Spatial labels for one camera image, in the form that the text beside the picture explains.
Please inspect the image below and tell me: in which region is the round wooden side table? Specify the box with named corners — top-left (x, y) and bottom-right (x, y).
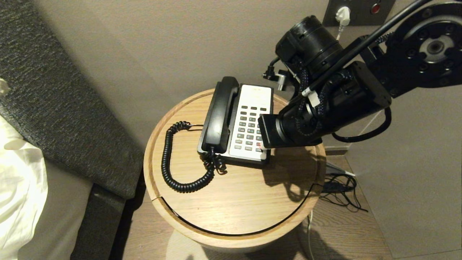
top-left (143, 88), bottom-right (327, 250)

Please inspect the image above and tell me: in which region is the white plug with cable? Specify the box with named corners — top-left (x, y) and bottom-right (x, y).
top-left (335, 6), bottom-right (352, 41)

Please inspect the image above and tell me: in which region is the white and black phone base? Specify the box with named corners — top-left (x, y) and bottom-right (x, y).
top-left (197, 84), bottom-right (274, 165)

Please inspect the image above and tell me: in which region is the black power adapter with cables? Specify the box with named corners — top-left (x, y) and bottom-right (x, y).
top-left (319, 173), bottom-right (369, 213)

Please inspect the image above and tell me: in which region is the beige bed sheet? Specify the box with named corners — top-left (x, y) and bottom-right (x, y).
top-left (17, 158), bottom-right (95, 260)

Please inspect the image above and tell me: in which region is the grey fabric headboard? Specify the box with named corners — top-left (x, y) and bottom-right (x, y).
top-left (0, 0), bottom-right (145, 200)

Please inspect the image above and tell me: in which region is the black phone handset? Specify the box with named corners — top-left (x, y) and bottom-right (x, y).
top-left (201, 76), bottom-right (240, 155)

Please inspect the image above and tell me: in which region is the black coiled phone cord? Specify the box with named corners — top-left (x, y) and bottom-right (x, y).
top-left (161, 121), bottom-right (228, 193)

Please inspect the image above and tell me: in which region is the dark bed frame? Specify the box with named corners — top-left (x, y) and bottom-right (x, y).
top-left (70, 182), bottom-right (127, 260)

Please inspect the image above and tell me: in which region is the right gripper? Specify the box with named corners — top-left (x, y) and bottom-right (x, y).
top-left (258, 87), bottom-right (340, 149)

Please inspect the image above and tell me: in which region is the grey wall socket panel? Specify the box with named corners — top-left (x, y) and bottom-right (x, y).
top-left (322, 0), bottom-right (397, 27)

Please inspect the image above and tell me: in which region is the white bed linen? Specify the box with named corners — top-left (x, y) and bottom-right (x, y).
top-left (0, 115), bottom-right (49, 260)

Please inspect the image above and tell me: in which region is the white cable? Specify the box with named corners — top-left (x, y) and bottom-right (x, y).
top-left (326, 162), bottom-right (357, 178)

